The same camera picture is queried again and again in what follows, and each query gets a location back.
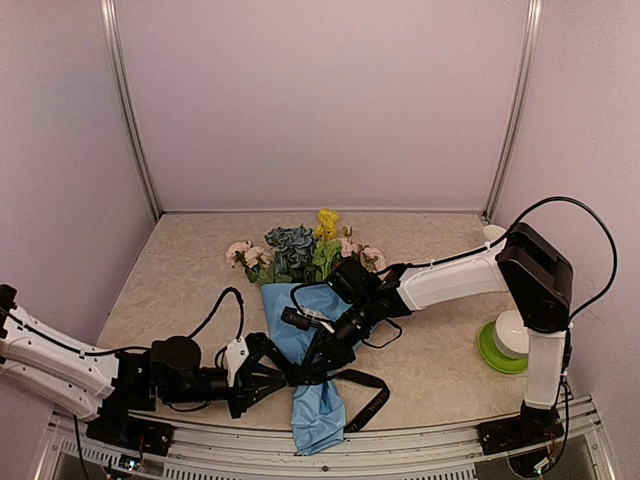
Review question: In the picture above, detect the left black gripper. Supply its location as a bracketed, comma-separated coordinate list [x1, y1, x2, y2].
[162, 365, 287, 419]

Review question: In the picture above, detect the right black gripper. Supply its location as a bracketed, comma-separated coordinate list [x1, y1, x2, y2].
[300, 297, 377, 378]

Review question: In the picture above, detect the pink fake rose bunch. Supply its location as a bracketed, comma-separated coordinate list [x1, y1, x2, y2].
[339, 225, 386, 272]

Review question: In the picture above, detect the black ribbon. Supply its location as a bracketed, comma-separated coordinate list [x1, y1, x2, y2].
[288, 369, 391, 441]

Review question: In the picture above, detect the yellow fake flower stem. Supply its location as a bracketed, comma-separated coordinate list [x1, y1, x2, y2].
[312, 208, 351, 282]

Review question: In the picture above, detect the blue wrapping paper sheet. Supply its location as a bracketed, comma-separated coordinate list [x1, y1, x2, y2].
[260, 282, 351, 456]

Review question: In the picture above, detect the blue fake rose bunch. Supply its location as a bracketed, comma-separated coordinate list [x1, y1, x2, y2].
[265, 225, 317, 283]

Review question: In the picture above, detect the light blue ceramic mug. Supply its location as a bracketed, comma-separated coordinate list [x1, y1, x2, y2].
[483, 224, 506, 243]

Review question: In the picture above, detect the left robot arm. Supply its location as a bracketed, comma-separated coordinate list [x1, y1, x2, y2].
[1, 285, 294, 456]

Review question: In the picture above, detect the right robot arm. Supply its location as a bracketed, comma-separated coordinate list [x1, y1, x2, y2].
[303, 223, 573, 455]

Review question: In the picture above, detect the green plate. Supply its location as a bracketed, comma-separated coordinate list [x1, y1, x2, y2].
[477, 321, 528, 375]

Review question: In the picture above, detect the white ceramic bowl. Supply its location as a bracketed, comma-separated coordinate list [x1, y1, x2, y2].
[493, 310, 529, 359]

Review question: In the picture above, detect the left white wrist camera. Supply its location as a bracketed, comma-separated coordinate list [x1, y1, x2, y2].
[224, 336, 249, 388]

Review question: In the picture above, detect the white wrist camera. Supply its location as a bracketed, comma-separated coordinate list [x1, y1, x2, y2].
[224, 336, 249, 388]
[281, 307, 334, 333]

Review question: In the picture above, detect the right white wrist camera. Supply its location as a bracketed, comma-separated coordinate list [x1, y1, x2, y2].
[281, 307, 334, 333]

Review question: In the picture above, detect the front aluminium rail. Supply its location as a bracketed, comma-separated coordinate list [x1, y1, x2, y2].
[47, 397, 609, 480]

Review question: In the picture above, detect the left aluminium frame post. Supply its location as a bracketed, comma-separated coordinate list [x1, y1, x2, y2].
[100, 0, 163, 223]

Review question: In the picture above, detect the aluminium frame post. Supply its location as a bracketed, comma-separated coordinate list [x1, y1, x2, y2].
[482, 0, 544, 221]
[100, 0, 163, 223]

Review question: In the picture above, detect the right aluminium frame post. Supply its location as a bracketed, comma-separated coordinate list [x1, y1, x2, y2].
[482, 0, 544, 221]

